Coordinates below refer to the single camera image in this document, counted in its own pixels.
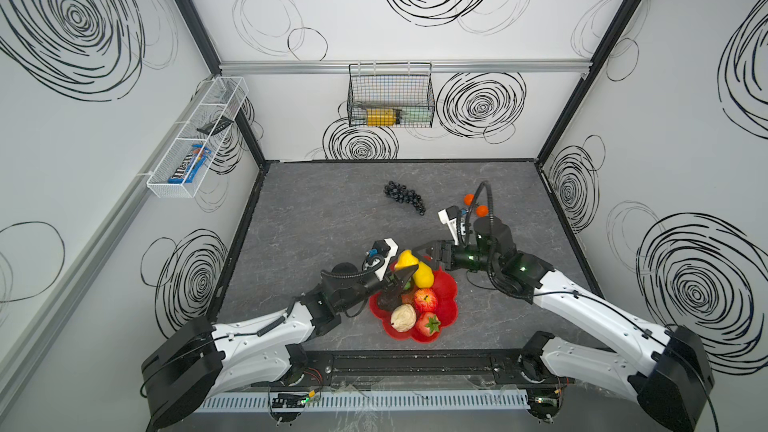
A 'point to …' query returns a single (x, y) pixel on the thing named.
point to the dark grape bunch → (401, 194)
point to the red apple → (425, 301)
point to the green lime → (407, 286)
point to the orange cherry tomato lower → (482, 211)
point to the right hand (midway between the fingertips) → (420, 250)
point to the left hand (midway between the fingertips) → (412, 260)
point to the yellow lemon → (423, 277)
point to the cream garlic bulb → (403, 318)
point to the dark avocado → (389, 300)
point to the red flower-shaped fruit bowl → (444, 288)
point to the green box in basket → (415, 114)
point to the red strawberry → (428, 324)
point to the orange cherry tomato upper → (468, 199)
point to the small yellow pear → (406, 259)
